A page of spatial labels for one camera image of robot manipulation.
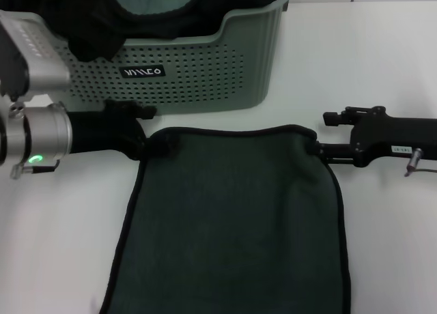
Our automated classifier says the right gripper cable with connector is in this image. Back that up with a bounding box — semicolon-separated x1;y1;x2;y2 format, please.
404;148;437;177

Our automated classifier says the green and yellow towel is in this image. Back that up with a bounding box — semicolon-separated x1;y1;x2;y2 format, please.
98;124;353;314

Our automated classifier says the black cloth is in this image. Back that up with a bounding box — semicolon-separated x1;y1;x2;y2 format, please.
0;0;287;63

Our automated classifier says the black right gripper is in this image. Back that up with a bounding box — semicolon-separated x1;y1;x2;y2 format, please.
306;105;437;168

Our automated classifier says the left gripper cable with connector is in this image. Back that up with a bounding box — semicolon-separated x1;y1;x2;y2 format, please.
10;156;61;180

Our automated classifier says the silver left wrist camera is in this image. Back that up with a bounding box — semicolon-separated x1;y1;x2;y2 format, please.
0;9;72;102

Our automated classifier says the green towel with black trim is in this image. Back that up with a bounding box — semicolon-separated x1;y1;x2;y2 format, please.
109;0;206;18

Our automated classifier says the gripper cable with connector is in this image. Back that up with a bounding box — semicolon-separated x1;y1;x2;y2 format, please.
404;148;437;177
10;156;61;180

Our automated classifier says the green perforated plastic storage box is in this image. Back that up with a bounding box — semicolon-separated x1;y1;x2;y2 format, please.
0;0;294;117

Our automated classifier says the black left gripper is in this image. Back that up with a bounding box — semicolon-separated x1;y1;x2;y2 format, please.
66;101;181;162

